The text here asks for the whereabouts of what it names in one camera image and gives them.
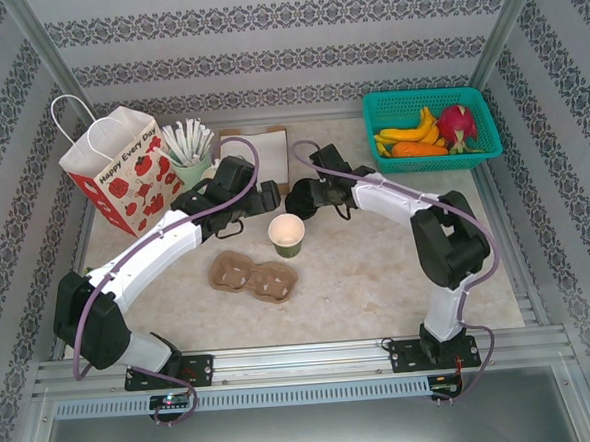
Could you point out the white paper napkins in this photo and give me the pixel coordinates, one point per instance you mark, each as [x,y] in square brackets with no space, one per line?
[271,152]

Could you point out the brown cardboard napkin box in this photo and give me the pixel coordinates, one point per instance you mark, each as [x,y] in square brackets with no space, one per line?
[229,133]

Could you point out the brown pulp cup carrier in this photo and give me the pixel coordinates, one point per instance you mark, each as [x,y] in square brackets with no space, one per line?
[253,278]

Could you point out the white red paper gift bag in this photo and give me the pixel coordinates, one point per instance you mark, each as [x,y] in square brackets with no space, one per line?
[133,191]

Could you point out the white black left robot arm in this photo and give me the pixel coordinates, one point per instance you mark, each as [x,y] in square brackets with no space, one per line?
[151,250]

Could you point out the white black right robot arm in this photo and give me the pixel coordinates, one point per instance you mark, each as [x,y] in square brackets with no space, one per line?
[389,200]

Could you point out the pale green straw holder cup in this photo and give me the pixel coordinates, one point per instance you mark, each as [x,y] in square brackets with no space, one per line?
[189,175]

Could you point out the orange toy fruit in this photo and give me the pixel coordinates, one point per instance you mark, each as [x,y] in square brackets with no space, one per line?
[416,149]

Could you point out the yellow banana bunch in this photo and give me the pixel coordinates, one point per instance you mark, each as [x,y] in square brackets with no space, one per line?
[410,135]

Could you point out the teal plastic basket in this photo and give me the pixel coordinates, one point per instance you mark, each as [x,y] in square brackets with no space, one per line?
[403,106]

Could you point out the pink dragon fruit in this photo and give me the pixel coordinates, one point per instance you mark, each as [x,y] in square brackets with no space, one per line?
[457,123]

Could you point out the left small circuit board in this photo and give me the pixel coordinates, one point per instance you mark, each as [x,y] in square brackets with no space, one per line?
[171,400]

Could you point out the small circuit board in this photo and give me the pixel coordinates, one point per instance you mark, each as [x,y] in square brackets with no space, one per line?
[445,386]
[171,400]

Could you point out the right small circuit board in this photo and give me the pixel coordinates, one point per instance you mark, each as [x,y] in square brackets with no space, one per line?
[445,386]

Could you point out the aluminium mounting rail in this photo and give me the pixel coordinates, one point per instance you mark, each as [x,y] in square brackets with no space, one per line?
[303,361]

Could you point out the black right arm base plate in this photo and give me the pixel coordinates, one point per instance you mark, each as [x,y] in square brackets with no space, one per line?
[403,357]

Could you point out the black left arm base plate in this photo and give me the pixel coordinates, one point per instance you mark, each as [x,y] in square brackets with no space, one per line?
[199,369]

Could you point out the aluminium frame post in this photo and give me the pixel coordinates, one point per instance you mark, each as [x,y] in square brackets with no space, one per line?
[55,60]
[508,17]

